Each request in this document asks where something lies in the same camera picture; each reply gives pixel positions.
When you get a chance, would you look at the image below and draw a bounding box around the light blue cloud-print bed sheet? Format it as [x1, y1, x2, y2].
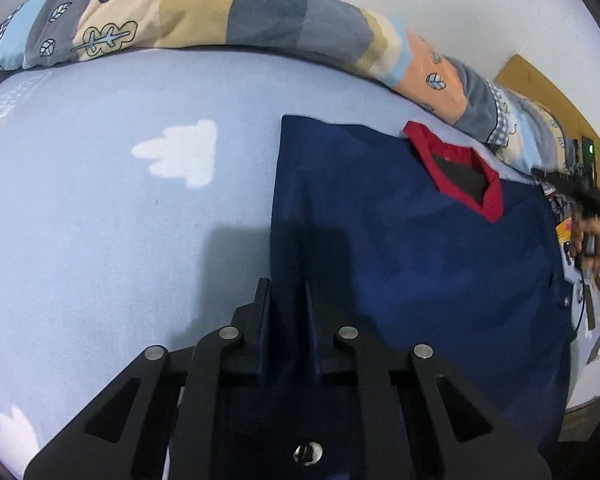
[0, 52, 600, 480]

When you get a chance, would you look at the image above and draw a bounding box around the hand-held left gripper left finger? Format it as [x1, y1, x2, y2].
[24, 278, 272, 480]

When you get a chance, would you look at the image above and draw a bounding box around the patchwork leaf-print quilt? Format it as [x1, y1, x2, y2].
[0, 0, 580, 177]

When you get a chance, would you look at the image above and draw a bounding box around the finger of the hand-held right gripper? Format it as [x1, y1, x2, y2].
[531, 166, 583, 193]

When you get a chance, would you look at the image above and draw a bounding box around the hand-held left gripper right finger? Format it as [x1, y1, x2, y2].
[305, 280, 551, 480]

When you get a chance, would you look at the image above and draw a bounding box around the wooden board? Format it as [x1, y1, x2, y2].
[494, 54, 600, 201]

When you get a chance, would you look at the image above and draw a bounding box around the navy garment with red collar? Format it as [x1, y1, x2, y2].
[220, 115, 576, 480]

